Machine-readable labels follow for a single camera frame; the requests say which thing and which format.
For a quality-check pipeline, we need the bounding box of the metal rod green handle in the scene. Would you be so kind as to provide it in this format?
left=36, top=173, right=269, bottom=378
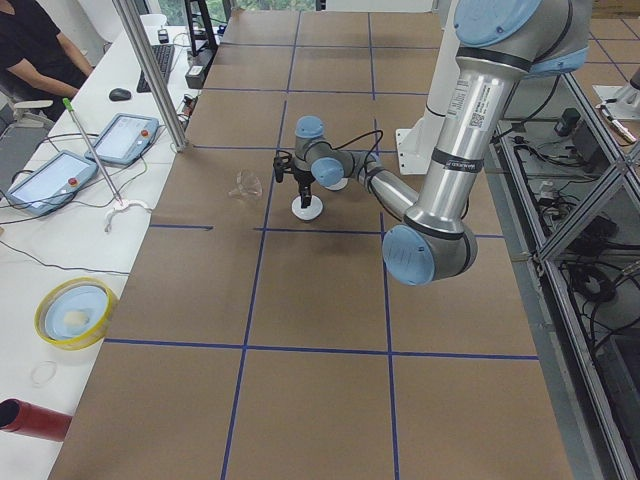
left=62, top=97, right=123, bottom=203

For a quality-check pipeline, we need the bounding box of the white enamel mug blue rim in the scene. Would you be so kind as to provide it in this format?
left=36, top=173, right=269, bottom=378
left=327, top=178, right=348, bottom=191

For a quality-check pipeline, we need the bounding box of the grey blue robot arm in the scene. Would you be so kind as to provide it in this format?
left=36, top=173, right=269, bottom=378
left=274, top=1, right=593, bottom=286

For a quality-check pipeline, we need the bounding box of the white curved hook piece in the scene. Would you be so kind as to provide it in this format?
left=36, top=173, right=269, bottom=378
left=104, top=199, right=152, bottom=233

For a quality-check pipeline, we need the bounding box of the clear rubber band ring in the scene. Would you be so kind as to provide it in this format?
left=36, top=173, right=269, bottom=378
left=30, top=360, right=58, bottom=386

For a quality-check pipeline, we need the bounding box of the seated person black shirt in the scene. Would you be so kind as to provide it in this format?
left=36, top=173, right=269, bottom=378
left=1, top=1, right=93, bottom=121

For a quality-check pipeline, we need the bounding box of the aluminium frame post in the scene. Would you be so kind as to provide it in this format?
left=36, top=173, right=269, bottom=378
left=112, top=0, right=187, bottom=152

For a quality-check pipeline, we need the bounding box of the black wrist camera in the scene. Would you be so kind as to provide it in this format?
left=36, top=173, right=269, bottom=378
left=273, top=152, right=292, bottom=183

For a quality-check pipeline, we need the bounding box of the near teach pendant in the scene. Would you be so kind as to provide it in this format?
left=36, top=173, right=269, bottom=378
left=7, top=150, right=98, bottom=216

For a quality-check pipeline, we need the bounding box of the white ceramic lid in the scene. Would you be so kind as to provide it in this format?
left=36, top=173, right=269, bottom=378
left=291, top=195, right=323, bottom=222

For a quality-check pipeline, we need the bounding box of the aluminium side rack frame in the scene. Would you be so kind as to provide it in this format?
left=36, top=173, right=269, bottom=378
left=488, top=62, right=639, bottom=479

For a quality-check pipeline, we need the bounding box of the black computer mouse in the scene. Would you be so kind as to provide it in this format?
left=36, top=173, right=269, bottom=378
left=109, top=88, right=132, bottom=102

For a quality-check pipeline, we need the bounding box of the red cylinder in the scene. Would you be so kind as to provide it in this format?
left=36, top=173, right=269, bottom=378
left=1, top=399, right=72, bottom=442

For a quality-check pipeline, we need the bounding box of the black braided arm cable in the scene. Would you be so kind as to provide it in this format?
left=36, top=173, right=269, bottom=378
left=329, top=129, right=386, bottom=186

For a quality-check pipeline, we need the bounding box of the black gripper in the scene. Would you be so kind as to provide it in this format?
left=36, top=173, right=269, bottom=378
left=293, top=169, right=314, bottom=209

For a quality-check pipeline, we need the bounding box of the far teach pendant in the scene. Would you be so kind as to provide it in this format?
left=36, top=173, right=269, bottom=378
left=92, top=113, right=159, bottom=166

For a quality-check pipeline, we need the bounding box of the black keyboard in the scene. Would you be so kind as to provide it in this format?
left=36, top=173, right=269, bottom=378
left=135, top=43, right=176, bottom=94

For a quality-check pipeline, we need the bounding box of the yellow tape roll with plate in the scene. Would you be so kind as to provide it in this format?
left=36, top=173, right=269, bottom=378
left=34, top=277, right=119, bottom=351

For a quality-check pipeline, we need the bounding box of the black device box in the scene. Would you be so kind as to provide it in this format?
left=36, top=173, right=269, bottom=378
left=185, top=49, right=215, bottom=90

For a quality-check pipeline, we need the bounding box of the teach pendant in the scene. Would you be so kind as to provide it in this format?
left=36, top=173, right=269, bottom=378
left=7, top=150, right=98, bottom=216
left=92, top=113, right=159, bottom=166

